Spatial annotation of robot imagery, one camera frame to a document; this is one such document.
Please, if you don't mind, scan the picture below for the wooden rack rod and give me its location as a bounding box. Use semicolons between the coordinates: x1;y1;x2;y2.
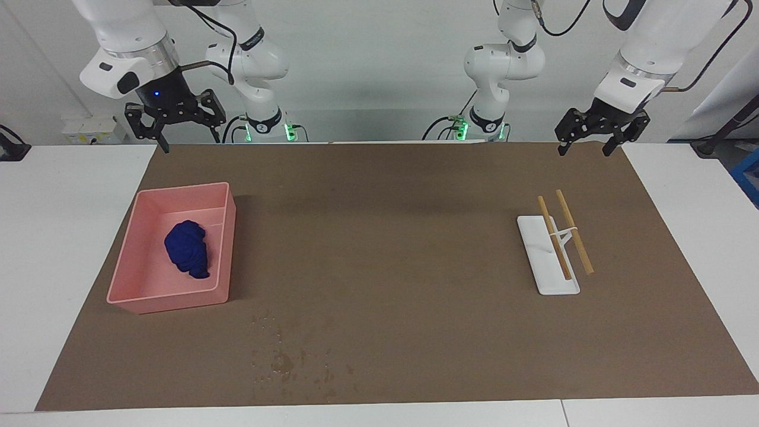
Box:
556;190;594;275
537;196;573;281

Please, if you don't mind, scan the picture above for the black left base cable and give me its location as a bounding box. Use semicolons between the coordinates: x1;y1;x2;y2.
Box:
422;89;478;141

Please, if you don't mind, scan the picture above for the brown table mat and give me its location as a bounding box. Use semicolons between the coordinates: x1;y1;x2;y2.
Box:
34;141;759;412

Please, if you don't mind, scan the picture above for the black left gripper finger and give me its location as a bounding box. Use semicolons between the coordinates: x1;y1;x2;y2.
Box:
602;115;651;158
555;107;593;157

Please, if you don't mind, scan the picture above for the black looping arm cable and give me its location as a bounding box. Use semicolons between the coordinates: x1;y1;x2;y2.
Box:
532;0;592;31

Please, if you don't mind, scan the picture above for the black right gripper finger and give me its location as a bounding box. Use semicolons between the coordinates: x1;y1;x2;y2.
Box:
124;101;170;154
200;88;228;144

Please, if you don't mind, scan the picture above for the white power strip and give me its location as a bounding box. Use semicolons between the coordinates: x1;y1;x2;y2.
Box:
62;116;128;145

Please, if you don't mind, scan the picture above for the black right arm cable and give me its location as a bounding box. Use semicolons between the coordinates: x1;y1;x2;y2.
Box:
169;0;238;87

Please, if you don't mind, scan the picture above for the black stand leg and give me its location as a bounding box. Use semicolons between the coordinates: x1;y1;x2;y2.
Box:
691;95;759;158

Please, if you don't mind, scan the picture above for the dark blue towel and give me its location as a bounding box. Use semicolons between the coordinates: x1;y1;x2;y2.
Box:
164;220;211;279

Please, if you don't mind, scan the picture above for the black clamp device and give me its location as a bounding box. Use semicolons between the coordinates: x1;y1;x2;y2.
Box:
0;125;31;162

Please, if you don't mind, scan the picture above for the pink plastic bin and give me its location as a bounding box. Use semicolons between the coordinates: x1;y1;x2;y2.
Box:
107;182;236;314

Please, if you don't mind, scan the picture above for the black right base cable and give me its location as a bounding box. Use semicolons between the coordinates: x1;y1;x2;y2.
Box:
222;116;250;144

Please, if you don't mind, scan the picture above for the black base cable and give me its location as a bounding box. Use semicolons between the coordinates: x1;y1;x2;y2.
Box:
222;116;250;144
422;89;478;141

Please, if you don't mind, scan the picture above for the white towel rack tray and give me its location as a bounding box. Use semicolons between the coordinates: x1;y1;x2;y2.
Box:
517;215;581;296

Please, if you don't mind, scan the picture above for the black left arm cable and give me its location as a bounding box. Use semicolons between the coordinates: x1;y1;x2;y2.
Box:
662;0;755;94

